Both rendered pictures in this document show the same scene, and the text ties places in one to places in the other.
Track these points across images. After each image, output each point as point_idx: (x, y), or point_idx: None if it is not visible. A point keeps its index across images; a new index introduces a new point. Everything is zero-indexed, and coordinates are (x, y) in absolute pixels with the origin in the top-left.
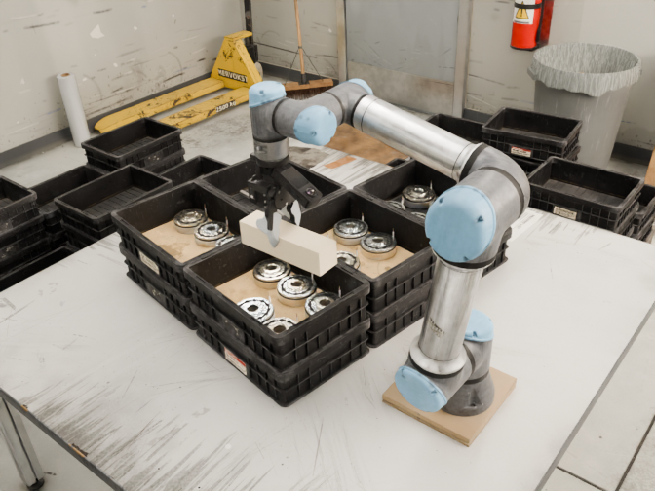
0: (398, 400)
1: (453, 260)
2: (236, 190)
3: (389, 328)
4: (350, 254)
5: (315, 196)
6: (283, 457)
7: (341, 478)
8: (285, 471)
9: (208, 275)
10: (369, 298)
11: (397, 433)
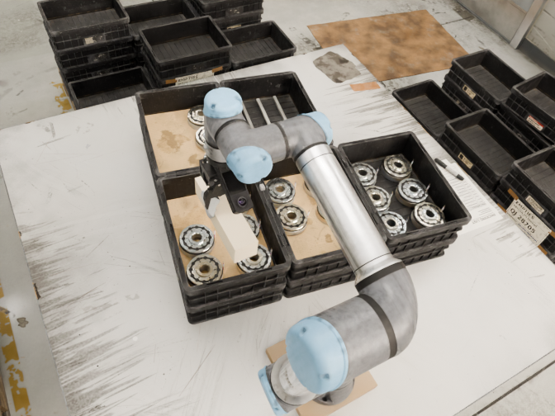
0: (274, 361)
1: (297, 378)
2: (253, 96)
3: (305, 287)
4: (303, 211)
5: (244, 207)
6: (167, 368)
7: (197, 408)
8: (162, 381)
9: (179, 187)
10: (290, 270)
11: (260, 387)
